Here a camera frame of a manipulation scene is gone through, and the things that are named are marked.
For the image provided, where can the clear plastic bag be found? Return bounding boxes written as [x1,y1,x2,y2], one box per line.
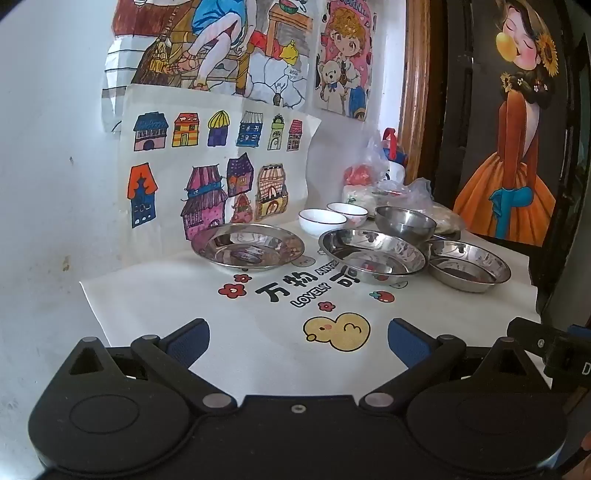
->
[365,134,435,209]

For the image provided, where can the bagged flatbread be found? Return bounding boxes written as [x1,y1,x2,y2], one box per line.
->
[429,200,465,234]

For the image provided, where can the houses drawing sheet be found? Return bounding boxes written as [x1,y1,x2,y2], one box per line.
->
[115,83,322,266]

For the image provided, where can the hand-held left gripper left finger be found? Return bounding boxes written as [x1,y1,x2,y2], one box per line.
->
[68,318,237,414]

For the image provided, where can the wooden frame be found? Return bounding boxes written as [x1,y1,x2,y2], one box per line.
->
[397,0,446,185]

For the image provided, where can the seated figure drawing sheet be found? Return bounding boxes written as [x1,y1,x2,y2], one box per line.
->
[102,0,319,134]

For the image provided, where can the steel plate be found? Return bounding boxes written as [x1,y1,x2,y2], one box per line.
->
[318,227,428,284]
[191,223,306,271]
[426,239,512,294]

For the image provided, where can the red bagged food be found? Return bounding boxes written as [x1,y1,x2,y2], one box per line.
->
[344,164,378,188]

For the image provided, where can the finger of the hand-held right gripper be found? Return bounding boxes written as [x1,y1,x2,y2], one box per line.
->
[506,316,570,366]

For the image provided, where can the white bowl with red rim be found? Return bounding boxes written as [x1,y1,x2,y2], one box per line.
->
[298,209,347,239]
[326,202,369,228]

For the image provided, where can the orange dress wall poster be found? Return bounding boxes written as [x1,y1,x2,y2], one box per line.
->
[452,0,561,245]

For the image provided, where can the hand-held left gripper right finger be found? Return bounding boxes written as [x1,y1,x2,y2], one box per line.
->
[361,318,528,414]

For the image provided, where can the white bagged buns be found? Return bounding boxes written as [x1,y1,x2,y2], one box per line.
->
[342,182,389,206]

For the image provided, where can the printed white tablecloth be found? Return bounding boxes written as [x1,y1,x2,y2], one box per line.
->
[79,218,555,402]

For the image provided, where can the steel bowl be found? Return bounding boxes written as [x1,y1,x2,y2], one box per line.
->
[374,206,437,246]

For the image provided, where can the teddy bear wall poster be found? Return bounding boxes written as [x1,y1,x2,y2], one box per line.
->
[315,0,376,121]

